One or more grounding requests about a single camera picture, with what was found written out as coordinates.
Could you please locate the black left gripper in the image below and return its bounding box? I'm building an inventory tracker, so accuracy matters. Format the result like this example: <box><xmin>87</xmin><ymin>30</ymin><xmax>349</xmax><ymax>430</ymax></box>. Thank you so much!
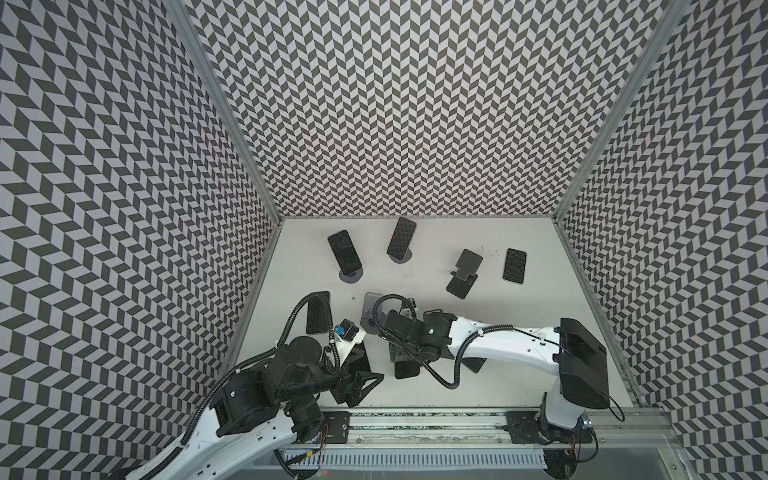
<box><xmin>279</xmin><ymin>346</ymin><xmax>385</xmax><ymax>408</ymax></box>

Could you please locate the teal-edged phone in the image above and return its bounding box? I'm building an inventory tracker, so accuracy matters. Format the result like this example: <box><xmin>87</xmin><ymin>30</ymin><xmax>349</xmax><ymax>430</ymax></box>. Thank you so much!
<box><xmin>305</xmin><ymin>291</ymin><xmax>330</xmax><ymax>335</ymax></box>
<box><xmin>386</xmin><ymin>217</ymin><xmax>417</xmax><ymax>258</ymax></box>

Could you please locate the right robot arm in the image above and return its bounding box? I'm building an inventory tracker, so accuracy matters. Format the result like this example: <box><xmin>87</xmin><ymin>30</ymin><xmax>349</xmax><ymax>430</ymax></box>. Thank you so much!
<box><xmin>363</xmin><ymin>294</ymin><xmax>626</xmax><ymax>446</ymax></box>

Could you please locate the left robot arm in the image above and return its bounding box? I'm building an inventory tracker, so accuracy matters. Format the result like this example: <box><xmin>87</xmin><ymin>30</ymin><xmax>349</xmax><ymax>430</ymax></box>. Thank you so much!
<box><xmin>111</xmin><ymin>293</ymin><xmax>384</xmax><ymax>479</ymax></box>

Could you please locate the grey round stand near left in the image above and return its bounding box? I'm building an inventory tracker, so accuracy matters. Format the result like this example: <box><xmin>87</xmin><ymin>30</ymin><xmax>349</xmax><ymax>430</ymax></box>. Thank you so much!
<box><xmin>360</xmin><ymin>292</ymin><xmax>381</xmax><ymax>335</ymax></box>

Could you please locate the black flat stand front right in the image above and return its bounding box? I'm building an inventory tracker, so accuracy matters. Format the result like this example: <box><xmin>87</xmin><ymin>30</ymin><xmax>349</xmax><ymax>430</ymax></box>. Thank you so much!
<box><xmin>461</xmin><ymin>357</ymin><xmax>486</xmax><ymax>374</ymax></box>

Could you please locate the black flat stand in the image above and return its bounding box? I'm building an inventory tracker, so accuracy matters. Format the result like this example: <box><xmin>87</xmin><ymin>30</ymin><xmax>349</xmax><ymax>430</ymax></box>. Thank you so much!
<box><xmin>461</xmin><ymin>357</ymin><xmax>486</xmax><ymax>374</ymax></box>
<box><xmin>446</xmin><ymin>249</ymin><xmax>483</xmax><ymax>299</ymax></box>

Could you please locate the grey round stand far-left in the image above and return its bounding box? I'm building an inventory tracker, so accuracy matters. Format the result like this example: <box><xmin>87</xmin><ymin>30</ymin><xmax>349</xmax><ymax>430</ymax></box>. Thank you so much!
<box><xmin>339</xmin><ymin>268</ymin><xmax>364</xmax><ymax>284</ymax></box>

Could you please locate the grey round stand middle back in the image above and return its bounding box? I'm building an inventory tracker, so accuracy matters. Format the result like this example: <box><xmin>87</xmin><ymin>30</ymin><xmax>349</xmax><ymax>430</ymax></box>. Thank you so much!
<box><xmin>389</xmin><ymin>249</ymin><xmax>413</xmax><ymax>264</ymax></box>

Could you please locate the black flat stand back right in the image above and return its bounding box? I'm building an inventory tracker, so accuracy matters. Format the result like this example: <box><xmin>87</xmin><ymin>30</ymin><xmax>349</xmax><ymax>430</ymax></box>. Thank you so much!
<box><xmin>446</xmin><ymin>249</ymin><xmax>483</xmax><ymax>299</ymax></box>

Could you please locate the purple-edged phone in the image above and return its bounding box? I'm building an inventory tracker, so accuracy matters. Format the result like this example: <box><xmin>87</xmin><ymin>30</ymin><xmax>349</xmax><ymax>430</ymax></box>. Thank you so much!
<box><xmin>328</xmin><ymin>230</ymin><xmax>362</xmax><ymax>276</ymax></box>

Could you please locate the white vent strip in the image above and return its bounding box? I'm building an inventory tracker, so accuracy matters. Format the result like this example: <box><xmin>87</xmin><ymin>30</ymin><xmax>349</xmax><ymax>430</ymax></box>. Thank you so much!
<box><xmin>293</xmin><ymin>449</ymin><xmax>547</xmax><ymax>471</ymax></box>

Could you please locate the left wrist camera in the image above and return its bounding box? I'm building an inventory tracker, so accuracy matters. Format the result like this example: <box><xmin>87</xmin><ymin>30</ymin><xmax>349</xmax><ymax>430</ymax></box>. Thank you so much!
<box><xmin>332</xmin><ymin>319</ymin><xmax>366</xmax><ymax>345</ymax></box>

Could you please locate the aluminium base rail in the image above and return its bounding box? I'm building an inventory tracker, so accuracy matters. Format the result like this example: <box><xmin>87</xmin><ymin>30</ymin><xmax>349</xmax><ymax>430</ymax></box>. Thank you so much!
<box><xmin>185</xmin><ymin>406</ymin><xmax>679</xmax><ymax>451</ymax></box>

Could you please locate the aluminium corner post left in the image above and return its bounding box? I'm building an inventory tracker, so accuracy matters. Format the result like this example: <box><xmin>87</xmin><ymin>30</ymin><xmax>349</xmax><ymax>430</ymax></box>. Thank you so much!
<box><xmin>161</xmin><ymin>0</ymin><xmax>283</xmax><ymax>224</ymax></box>

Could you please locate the aluminium corner post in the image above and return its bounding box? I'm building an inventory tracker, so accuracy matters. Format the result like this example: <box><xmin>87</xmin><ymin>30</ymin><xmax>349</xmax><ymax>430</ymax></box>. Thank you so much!
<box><xmin>551</xmin><ymin>0</ymin><xmax>691</xmax><ymax>223</ymax></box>
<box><xmin>161</xmin><ymin>0</ymin><xmax>283</xmax><ymax>224</ymax></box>

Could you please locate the aluminium corner post right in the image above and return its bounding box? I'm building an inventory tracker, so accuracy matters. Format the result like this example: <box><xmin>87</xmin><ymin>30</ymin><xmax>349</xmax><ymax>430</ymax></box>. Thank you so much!
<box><xmin>551</xmin><ymin>0</ymin><xmax>691</xmax><ymax>223</ymax></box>

